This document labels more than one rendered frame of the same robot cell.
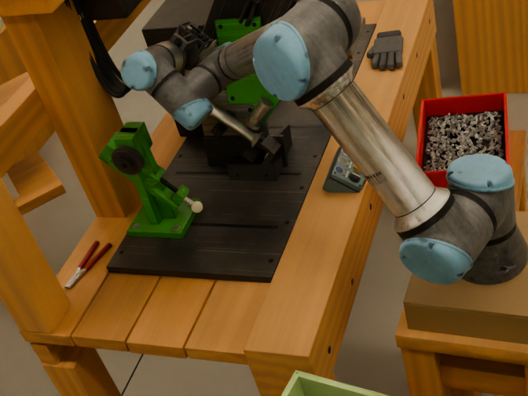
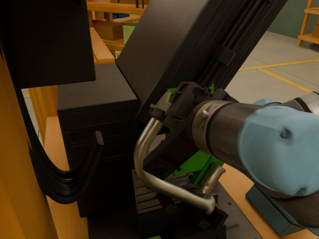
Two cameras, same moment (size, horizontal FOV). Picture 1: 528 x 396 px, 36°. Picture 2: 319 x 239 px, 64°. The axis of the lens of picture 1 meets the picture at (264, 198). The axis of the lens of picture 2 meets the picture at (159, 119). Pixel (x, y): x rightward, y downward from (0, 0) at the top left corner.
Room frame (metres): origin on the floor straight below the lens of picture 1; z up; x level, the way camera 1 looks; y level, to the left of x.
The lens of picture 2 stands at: (1.44, 0.38, 1.49)
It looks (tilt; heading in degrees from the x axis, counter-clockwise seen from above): 29 degrees down; 313
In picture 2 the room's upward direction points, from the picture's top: straight up
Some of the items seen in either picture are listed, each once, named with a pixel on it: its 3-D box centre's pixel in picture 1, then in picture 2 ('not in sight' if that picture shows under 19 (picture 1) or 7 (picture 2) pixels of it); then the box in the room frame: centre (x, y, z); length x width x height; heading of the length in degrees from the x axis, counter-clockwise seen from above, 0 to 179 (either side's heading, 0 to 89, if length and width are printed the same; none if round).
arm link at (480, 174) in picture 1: (479, 195); not in sight; (1.11, -0.38, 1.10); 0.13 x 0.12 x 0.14; 132
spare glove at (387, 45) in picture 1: (385, 50); not in sight; (2.04, -0.46, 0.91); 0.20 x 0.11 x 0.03; 161
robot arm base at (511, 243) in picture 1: (485, 238); not in sight; (1.12, -0.39, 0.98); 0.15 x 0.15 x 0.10
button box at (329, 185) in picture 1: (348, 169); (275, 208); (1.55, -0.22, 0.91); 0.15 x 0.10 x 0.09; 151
